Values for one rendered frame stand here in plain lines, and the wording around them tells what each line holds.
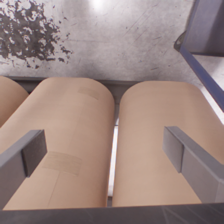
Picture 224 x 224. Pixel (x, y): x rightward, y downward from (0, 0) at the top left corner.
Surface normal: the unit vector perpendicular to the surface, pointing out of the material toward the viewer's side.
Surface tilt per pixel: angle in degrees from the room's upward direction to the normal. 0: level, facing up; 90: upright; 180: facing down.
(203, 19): 0
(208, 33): 0
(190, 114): 90
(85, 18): 0
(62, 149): 90
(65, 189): 90
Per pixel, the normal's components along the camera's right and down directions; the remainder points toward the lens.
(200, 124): 0.00, -0.77
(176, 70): -0.08, 0.64
